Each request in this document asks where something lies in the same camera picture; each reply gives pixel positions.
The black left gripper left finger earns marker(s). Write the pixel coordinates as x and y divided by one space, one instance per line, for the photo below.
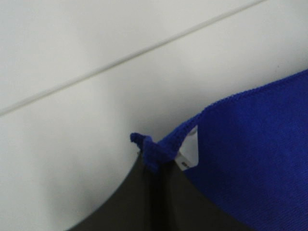
127 209

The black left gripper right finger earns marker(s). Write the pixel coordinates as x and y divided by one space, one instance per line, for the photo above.
188 210

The blue towel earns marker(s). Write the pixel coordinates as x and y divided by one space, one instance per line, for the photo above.
252 154

